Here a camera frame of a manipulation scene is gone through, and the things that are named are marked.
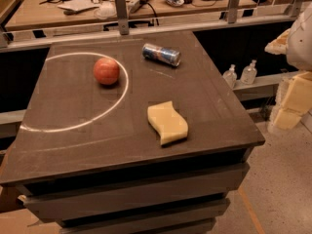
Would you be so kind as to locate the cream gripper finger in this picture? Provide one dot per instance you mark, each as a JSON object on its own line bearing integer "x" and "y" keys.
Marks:
{"x": 279, "y": 45}

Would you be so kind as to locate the blue silver redbull can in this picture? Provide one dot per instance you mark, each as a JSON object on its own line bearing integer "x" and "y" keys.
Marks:
{"x": 162, "y": 54}

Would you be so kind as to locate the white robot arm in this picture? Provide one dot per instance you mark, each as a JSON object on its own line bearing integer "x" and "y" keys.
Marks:
{"x": 295, "y": 43}

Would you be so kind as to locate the yellow wavy sponge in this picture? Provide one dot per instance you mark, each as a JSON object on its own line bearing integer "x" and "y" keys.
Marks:
{"x": 167, "y": 122}

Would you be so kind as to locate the clear sanitizer bottle right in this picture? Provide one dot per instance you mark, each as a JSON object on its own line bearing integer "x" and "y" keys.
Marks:
{"x": 249, "y": 73}

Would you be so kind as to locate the clear sanitizer bottle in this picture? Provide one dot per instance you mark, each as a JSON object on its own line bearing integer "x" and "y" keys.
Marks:
{"x": 230, "y": 76}
{"x": 249, "y": 73}

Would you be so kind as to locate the clear sanitizer bottle left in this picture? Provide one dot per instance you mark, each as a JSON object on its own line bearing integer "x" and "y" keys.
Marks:
{"x": 230, "y": 76}

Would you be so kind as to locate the dark drawer cabinet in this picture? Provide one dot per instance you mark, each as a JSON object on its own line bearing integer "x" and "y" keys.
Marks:
{"x": 87, "y": 158}

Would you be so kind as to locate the red apple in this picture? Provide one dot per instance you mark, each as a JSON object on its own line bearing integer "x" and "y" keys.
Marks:
{"x": 106, "y": 71}

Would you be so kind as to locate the white paper stack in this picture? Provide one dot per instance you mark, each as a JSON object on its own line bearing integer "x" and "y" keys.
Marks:
{"x": 78, "y": 5}

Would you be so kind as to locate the grey metal rail frame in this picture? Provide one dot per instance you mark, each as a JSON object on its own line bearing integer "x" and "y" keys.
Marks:
{"x": 32, "y": 24}

